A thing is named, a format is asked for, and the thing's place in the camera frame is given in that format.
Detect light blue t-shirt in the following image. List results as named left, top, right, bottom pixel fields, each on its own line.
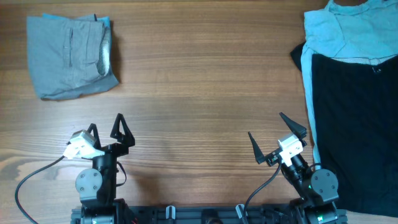
left=300, top=0, right=398, bottom=162

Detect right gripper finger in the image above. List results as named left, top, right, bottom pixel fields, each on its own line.
left=248, top=132, right=265, bottom=164
left=279, top=112, right=307, bottom=139

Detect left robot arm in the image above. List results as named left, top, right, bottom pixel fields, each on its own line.
left=70, top=113, right=139, bottom=224

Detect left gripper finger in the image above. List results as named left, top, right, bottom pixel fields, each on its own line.
left=87, top=123, right=101, bottom=149
left=110, top=113, right=135, bottom=146

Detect black shorts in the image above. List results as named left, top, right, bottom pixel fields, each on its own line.
left=290, top=42, right=398, bottom=218

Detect left black cable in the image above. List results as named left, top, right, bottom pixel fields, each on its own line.
left=14, top=155, right=66, bottom=224

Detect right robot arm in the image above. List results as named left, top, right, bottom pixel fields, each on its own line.
left=241, top=112, right=339, bottom=223

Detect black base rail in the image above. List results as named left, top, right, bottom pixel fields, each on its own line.
left=70, top=204, right=348, bottom=224

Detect folded blue garment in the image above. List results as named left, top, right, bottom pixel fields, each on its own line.
left=42, top=13, right=111, bottom=28

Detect folded grey shorts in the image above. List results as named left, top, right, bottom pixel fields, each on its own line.
left=26, top=16, right=119, bottom=100

